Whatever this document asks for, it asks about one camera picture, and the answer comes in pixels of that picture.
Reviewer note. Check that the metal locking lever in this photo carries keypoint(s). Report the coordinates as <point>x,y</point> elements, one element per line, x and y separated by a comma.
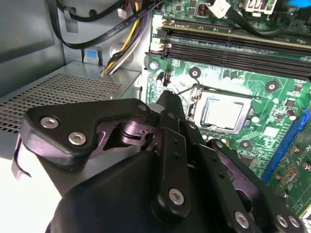
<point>187,89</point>

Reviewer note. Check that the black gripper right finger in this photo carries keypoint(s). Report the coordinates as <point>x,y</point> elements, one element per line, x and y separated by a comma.
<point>218,170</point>

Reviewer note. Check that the silver CPU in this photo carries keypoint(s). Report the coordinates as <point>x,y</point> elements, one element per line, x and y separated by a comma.
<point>223,115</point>

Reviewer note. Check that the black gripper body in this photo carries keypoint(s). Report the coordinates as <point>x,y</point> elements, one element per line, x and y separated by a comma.
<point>116,199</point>

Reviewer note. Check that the metal socket cover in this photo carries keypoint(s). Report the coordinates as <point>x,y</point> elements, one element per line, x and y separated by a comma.
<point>247,114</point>

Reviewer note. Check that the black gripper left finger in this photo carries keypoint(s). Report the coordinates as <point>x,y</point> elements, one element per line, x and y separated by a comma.
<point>60,116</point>

